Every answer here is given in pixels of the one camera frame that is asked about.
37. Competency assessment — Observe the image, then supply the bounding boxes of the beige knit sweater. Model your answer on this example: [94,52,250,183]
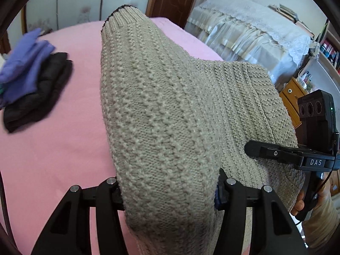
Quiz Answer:
[99,4,305,255]

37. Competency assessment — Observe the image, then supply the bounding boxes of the black puffer jacket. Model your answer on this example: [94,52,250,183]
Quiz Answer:
[3,52,73,133]

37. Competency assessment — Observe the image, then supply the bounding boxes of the wooden headboard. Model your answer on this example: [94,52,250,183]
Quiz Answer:
[0,33,11,56]

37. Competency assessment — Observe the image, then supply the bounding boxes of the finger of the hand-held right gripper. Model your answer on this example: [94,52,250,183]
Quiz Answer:
[244,140,305,169]

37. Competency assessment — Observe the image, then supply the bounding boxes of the purple hoodie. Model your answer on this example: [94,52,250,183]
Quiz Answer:
[0,28,56,107]

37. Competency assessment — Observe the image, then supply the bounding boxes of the small wooden cabinet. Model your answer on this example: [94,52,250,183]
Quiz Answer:
[279,77,310,128]

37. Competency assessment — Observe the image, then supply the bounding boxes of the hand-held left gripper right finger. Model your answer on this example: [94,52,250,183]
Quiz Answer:
[214,168,309,255]

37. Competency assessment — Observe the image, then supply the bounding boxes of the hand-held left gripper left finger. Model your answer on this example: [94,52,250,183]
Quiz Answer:
[31,177,125,255]

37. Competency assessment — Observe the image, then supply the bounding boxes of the person's right forearm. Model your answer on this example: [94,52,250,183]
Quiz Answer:
[303,171,340,251]

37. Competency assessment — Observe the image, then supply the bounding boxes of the pink bed sheet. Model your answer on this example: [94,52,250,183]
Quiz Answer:
[0,17,226,255]

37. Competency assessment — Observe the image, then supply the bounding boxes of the bookshelf with books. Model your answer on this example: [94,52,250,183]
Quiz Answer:
[317,21,340,75]

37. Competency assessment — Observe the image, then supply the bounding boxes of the white lace-covered furniture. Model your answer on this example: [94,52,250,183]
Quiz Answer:
[184,0,315,85]

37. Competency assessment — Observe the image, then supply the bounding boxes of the floral sliding wardrobe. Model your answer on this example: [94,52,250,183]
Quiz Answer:
[23,0,156,36]

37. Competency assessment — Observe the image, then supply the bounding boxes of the brown wooden door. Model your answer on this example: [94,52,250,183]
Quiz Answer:
[145,0,202,28]

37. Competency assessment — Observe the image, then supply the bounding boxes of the person's right hand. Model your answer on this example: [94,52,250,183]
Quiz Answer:
[290,191,305,217]

